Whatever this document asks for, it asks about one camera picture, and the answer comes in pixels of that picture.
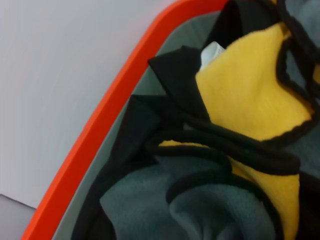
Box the grey plastic storage box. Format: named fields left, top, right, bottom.
left=19, top=0, right=232, bottom=240

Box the dark grey towel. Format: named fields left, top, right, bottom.
left=99, top=157, right=283, bottom=240
left=284, top=0, right=320, bottom=86

